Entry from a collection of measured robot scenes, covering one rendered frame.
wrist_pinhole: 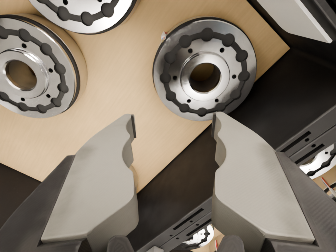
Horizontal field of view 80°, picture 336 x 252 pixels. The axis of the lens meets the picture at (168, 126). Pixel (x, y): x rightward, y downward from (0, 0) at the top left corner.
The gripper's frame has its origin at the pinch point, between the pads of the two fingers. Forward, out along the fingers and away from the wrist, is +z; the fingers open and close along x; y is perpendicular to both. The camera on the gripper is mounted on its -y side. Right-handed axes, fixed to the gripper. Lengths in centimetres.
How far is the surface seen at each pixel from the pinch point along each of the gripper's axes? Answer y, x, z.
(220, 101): 2.9, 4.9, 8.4
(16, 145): 10.4, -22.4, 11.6
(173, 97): 2.5, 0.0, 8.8
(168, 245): 17.8, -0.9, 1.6
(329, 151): 9.8, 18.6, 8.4
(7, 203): 16.7, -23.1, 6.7
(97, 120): 6.7, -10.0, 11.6
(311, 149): 4.1, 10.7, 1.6
